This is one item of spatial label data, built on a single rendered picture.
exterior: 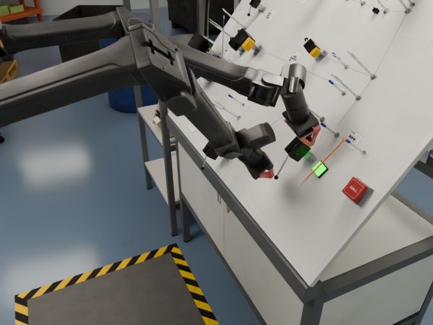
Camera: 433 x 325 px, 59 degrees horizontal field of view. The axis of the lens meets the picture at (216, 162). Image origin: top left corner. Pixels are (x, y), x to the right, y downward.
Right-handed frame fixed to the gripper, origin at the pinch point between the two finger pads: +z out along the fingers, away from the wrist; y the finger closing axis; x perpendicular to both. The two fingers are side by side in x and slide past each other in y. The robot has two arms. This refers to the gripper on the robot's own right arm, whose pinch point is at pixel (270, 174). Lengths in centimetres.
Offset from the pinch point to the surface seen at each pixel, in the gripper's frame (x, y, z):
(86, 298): 126, 48, 40
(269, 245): 14.2, -12.7, 10.7
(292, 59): -30.0, 38.1, 2.0
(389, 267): -9.1, -28.6, 36.0
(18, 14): 226, 698, 33
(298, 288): 13.2, -28.6, 12.1
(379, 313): 4, -31, 57
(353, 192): -15.4, -21.3, 1.7
